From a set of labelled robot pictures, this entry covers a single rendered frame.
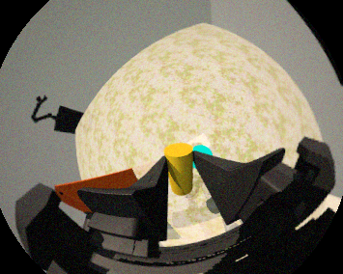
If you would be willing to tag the yellow cylinder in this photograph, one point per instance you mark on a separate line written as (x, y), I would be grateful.
(180, 167)

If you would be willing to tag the cyan circle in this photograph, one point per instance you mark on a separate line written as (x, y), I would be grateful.
(202, 149)

